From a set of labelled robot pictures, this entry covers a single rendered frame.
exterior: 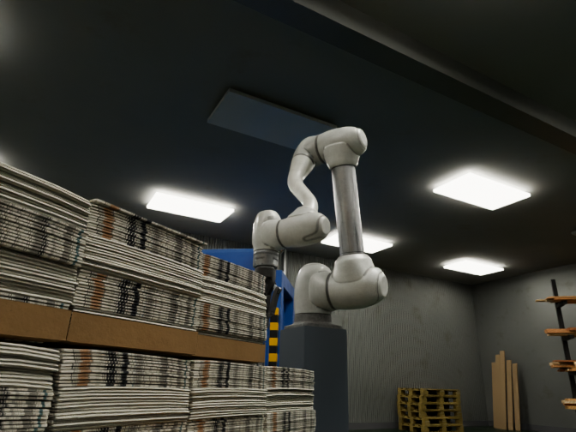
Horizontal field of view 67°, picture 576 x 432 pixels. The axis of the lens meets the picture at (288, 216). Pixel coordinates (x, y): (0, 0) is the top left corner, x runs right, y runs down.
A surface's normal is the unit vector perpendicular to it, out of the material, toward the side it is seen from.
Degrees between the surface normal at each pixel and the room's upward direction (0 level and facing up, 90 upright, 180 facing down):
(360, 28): 90
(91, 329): 92
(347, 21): 90
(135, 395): 90
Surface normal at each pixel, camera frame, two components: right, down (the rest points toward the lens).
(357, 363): 0.49, -0.30
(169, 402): 0.88, -0.15
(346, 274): -0.54, -0.19
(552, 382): -0.87, -0.20
